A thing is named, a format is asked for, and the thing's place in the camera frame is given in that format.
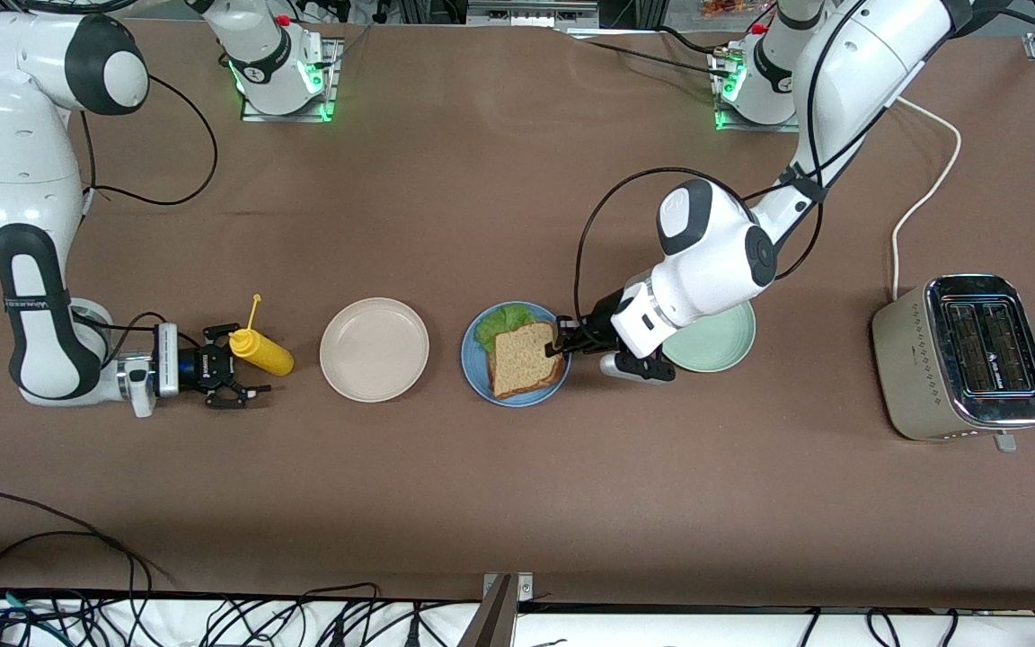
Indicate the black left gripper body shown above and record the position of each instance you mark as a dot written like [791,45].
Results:
[596,332]

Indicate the brown bread slice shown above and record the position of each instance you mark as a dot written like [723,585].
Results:
[525,359]

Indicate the metal table edge bracket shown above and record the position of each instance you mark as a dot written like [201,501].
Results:
[499,611]

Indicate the beige chrome toaster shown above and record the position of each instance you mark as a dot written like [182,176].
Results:
[908,368]

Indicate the pale green round plate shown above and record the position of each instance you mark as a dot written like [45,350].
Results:
[720,346]

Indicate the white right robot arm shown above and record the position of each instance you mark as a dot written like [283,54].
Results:
[23,144]

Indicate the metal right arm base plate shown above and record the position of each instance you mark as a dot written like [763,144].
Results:
[329,81]

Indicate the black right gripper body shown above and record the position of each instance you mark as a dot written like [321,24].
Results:
[200,366]

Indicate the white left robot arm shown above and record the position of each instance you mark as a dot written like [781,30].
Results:
[850,72]

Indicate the blue round plate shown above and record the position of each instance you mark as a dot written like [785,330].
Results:
[474,368]

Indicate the grey box behind table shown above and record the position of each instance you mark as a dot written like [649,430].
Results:
[531,13]

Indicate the green lettuce leaf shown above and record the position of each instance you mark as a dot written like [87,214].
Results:
[499,325]

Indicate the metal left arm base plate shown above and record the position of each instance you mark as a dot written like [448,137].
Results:
[751,128]

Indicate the orange snack package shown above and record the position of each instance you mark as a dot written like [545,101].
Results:
[724,9]

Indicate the yellow mustard squeeze bottle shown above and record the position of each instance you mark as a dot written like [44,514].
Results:
[264,350]

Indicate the beige round plate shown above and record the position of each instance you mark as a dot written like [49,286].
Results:
[374,350]

